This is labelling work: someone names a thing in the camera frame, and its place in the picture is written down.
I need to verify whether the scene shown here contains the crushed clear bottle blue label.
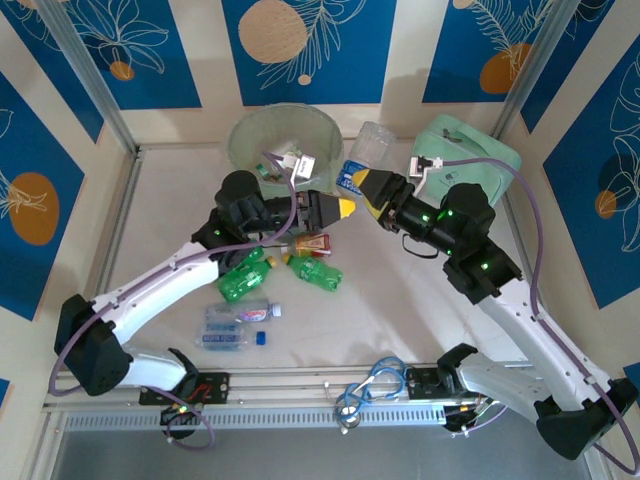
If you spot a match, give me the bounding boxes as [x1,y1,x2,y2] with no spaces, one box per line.
[337,121,397,195]

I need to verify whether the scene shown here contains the green bottle yellow cap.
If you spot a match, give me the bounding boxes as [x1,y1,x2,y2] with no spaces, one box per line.
[281,252,346,295]
[238,246,267,269]
[216,254,280,305]

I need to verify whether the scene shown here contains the translucent green mesh bin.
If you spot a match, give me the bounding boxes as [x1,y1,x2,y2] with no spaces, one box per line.
[227,103,345,199]

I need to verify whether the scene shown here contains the red gold label bottle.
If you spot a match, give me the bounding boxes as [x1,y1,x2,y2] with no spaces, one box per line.
[279,233,333,258]

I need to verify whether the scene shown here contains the mint green zip pouch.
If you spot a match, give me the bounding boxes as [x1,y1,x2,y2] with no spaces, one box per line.
[410,113,522,209]

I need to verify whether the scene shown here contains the clear bottle pink label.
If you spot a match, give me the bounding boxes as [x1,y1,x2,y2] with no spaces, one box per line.
[204,298,284,325]

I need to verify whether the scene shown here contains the clear bottle blue cap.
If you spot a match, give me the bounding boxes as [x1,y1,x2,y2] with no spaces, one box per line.
[193,323,270,352]

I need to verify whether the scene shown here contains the blue stethoscope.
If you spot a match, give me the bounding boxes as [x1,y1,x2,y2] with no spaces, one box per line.
[333,355,407,435]

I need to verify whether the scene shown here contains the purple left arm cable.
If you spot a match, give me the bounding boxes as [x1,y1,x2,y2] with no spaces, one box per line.
[48,150,296,451]

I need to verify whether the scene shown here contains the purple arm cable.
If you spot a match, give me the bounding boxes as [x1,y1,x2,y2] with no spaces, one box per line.
[48,150,296,451]
[442,157,640,475]

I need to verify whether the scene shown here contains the thin black cable loop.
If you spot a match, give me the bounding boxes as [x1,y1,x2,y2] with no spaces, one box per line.
[401,233,440,260]

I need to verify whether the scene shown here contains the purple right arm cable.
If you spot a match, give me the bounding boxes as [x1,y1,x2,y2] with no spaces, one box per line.
[442,157,640,475]

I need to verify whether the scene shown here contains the aluminium frame post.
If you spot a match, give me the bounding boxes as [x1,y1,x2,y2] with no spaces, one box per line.
[492,0,591,144]
[34,0,142,157]

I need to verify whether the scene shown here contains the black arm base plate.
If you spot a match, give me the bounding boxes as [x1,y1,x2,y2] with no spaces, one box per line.
[405,367,451,401]
[138,370,233,406]

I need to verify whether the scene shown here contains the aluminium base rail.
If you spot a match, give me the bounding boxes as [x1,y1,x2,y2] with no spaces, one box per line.
[47,367,594,407]

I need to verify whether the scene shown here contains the grey slotted cable duct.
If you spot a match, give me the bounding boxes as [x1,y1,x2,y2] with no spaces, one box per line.
[62,405,447,430]

